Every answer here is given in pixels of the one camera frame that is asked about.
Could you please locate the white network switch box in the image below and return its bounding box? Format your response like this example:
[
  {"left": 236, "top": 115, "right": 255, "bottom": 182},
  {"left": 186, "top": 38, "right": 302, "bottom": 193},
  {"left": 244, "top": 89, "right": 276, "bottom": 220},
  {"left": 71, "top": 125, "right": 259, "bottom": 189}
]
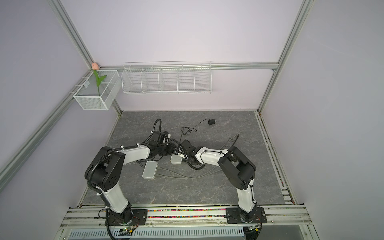
[{"left": 170, "top": 155, "right": 183, "bottom": 165}]

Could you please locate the black power adapter small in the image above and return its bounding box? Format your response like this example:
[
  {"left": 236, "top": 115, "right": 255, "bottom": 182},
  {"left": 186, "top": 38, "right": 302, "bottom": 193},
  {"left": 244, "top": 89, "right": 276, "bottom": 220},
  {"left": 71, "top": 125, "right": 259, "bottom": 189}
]
[{"left": 179, "top": 119, "right": 216, "bottom": 142}]

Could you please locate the grey ethernet cable curved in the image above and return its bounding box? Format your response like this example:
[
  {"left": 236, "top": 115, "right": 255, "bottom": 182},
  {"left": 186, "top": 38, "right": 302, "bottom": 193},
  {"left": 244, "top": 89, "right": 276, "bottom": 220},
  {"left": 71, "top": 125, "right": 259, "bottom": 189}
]
[{"left": 220, "top": 133, "right": 240, "bottom": 150}]

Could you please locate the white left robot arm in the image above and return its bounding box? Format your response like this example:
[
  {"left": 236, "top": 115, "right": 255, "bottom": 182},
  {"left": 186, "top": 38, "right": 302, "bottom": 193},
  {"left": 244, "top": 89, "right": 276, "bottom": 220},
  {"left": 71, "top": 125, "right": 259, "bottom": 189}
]
[{"left": 85, "top": 119, "right": 173, "bottom": 225}]

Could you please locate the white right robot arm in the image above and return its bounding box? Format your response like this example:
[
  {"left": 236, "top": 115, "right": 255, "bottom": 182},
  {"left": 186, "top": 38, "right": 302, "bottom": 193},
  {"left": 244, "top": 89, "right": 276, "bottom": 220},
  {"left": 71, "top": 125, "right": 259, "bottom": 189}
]
[{"left": 170, "top": 139, "right": 263, "bottom": 225}]

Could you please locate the white mesh basket small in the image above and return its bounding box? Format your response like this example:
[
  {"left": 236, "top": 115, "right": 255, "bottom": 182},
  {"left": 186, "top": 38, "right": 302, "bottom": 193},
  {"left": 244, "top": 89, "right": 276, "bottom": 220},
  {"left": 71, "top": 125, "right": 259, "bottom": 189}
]
[{"left": 74, "top": 70, "right": 122, "bottom": 111}]

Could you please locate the artificial pink tulip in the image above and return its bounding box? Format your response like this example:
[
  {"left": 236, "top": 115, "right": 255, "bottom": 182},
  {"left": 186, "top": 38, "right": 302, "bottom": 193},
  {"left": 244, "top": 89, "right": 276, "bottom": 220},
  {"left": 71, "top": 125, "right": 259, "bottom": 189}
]
[{"left": 92, "top": 63, "right": 107, "bottom": 97}]

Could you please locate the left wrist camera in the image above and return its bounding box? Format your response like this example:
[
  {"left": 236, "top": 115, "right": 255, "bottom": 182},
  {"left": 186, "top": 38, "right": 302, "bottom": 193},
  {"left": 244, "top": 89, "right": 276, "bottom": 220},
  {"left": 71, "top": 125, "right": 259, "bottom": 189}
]
[{"left": 161, "top": 131, "right": 171, "bottom": 140}]

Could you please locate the white wire basket long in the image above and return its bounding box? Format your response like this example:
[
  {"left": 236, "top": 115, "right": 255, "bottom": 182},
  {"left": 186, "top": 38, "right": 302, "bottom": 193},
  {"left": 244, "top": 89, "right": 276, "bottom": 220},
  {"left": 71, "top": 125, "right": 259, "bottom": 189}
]
[{"left": 122, "top": 61, "right": 213, "bottom": 95}]

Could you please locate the aluminium frame rail right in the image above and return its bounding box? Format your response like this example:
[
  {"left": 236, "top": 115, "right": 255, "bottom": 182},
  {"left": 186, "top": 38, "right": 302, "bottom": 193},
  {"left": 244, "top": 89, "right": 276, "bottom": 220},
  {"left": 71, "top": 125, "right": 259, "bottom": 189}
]
[{"left": 255, "top": 111, "right": 297, "bottom": 205}]

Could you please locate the front aluminium rail base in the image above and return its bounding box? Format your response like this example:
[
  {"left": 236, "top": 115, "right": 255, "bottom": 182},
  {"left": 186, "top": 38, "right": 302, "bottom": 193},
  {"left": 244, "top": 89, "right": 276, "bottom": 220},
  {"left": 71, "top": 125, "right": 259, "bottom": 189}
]
[{"left": 55, "top": 205, "right": 319, "bottom": 240}]

